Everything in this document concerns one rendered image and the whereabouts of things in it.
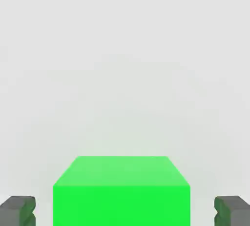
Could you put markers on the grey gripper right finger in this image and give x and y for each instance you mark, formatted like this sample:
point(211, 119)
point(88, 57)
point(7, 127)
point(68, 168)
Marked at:
point(235, 211)

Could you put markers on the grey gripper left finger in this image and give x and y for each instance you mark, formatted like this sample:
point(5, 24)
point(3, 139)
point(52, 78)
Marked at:
point(13, 211)

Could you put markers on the small green cube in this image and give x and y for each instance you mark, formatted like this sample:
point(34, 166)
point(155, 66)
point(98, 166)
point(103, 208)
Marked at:
point(121, 200)

